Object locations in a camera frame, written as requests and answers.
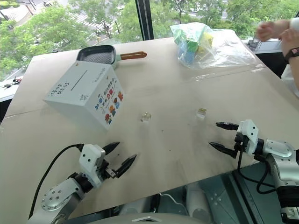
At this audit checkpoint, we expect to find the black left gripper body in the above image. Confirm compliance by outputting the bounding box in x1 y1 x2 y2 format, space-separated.
95 157 117 186

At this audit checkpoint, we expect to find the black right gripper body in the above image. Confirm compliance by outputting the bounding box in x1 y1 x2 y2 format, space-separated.
233 132 249 154

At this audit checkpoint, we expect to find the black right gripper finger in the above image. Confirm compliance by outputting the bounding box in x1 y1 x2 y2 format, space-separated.
208 141 237 159
215 121 240 132

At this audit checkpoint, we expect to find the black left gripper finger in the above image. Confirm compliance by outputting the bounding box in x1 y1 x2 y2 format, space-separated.
102 141 121 156
115 154 138 179

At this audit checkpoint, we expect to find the white printed cardboard box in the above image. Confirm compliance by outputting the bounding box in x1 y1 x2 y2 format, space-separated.
43 61 125 131

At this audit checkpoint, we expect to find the person's right hand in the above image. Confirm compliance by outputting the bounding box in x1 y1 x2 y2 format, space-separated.
256 19 292 43

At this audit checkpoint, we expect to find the person's left hand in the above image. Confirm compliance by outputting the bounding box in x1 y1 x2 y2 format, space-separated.
279 27 299 58

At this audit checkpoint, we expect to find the grey robot torso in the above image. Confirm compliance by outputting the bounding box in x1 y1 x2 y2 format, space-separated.
67 211 194 224

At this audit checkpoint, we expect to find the white cylinder under table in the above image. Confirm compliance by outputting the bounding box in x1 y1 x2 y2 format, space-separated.
185 183 212 224

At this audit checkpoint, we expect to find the clear plastic bag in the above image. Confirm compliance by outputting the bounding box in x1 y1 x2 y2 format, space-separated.
170 21 256 70

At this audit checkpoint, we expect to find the white garment of person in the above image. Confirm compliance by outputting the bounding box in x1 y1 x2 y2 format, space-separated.
281 63 299 94

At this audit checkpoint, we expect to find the blue block in bag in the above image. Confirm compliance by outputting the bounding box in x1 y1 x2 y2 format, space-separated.
178 50 196 65

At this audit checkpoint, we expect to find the green block in bag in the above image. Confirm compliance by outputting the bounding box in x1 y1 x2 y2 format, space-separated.
184 38 199 53

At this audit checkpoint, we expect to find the yellow block in bag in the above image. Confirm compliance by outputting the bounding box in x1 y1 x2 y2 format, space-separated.
199 31 214 49

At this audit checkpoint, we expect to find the green square grill pan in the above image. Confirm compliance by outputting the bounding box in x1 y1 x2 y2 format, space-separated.
76 45 148 69

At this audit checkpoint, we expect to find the black wrist watch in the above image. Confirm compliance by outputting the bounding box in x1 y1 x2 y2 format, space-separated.
283 47 299 63

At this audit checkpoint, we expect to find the bunch of keys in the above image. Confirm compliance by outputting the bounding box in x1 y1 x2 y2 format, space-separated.
2 77 22 91

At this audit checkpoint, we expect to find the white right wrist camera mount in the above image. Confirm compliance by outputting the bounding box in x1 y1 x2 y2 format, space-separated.
236 119 260 156

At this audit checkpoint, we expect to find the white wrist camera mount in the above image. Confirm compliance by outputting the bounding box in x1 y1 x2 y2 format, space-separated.
236 119 260 156
78 144 106 188

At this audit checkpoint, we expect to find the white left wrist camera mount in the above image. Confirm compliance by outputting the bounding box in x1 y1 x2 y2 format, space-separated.
78 144 106 188

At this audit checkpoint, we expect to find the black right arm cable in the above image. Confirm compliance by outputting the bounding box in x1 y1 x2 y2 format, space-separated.
236 144 285 195

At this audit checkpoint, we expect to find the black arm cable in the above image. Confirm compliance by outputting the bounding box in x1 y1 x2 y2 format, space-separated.
236 144 285 195
28 143 84 220

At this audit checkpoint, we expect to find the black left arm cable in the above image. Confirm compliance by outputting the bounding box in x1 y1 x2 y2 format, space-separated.
28 143 84 220

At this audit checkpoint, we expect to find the thin white cable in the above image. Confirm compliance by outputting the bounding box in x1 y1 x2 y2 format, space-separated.
160 193 186 212

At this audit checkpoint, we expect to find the black window frame post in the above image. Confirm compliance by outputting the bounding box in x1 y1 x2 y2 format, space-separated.
135 0 155 41

